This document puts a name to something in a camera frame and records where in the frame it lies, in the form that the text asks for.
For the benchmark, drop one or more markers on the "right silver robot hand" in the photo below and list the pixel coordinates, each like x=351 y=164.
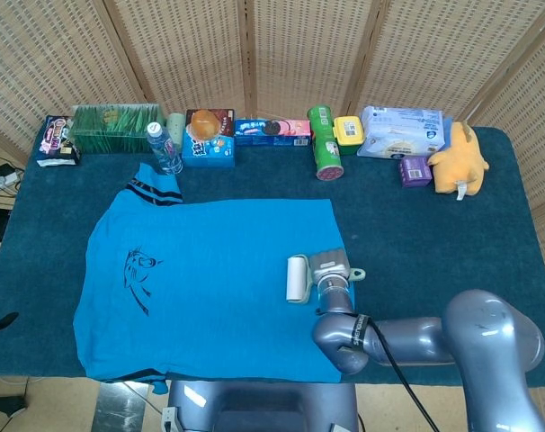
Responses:
x=330 y=265

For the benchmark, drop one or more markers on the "left dark robot hand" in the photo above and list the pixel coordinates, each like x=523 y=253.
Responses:
x=0 y=321

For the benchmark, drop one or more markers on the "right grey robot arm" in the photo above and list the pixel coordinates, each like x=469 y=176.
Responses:
x=434 y=342

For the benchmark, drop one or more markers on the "green chips can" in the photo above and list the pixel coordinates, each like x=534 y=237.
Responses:
x=325 y=148

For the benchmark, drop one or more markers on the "small purple box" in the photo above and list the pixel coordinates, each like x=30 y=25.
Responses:
x=414 y=171

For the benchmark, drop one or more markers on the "blue t-shirt cat print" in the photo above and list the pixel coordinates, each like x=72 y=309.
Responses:
x=200 y=288

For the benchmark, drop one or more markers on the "green container yellow lid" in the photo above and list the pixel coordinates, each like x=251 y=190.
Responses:
x=349 y=130

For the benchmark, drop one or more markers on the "white power strip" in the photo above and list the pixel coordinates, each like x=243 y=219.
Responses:
x=0 y=183

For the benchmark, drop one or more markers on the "blue pink cookie box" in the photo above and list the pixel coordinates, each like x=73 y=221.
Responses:
x=272 y=131

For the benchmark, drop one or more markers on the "white blue wipes pack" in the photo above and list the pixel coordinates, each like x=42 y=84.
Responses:
x=400 y=132

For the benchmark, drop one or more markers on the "shiny metal floor plate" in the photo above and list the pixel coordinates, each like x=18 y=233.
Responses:
x=124 y=407

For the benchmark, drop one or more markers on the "grey robot torso base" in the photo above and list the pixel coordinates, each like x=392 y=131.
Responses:
x=263 y=407

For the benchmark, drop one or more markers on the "blue snack box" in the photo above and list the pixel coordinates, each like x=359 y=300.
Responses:
x=209 y=150

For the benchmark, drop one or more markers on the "yellow plush toy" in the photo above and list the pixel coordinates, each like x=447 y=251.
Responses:
x=461 y=162

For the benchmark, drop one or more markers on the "purple snack bag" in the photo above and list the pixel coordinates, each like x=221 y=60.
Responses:
x=56 y=141

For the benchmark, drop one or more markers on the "clear water bottle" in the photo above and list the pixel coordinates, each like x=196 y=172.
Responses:
x=164 y=150

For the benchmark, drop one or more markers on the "woven folding screen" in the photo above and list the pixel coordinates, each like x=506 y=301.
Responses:
x=299 y=49

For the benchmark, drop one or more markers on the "green grass pattern box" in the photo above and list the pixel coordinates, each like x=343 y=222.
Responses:
x=113 y=128

